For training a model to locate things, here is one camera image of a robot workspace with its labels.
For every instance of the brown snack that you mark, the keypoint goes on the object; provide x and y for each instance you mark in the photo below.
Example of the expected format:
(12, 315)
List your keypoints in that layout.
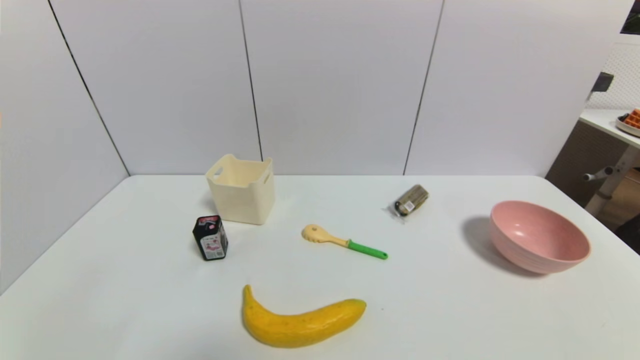
(412, 199)

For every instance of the pink bowl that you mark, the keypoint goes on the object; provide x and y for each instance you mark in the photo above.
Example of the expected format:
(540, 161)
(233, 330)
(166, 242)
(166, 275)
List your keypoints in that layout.
(537, 240)

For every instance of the cream plastic storage basket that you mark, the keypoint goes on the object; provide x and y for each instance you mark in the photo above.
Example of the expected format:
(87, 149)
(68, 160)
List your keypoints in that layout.
(243, 197)

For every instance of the small black printed carton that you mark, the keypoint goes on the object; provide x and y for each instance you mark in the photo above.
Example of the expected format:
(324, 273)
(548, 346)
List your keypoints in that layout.
(211, 240)

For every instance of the yellow banana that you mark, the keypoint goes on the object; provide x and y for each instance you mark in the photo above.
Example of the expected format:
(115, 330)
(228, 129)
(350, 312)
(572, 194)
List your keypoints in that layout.
(295, 325)

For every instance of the white plate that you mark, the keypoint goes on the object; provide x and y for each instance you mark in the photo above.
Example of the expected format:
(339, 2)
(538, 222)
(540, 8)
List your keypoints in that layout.
(627, 127)

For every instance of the orange waffle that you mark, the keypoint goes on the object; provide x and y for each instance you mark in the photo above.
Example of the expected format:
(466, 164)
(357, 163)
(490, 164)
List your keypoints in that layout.
(634, 118)

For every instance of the dark monitor corner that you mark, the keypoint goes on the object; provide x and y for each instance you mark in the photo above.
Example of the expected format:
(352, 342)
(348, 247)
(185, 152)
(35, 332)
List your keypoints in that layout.
(632, 20)

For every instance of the dark bracket on wall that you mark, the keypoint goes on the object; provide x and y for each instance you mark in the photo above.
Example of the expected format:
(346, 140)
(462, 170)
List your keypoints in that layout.
(602, 81)

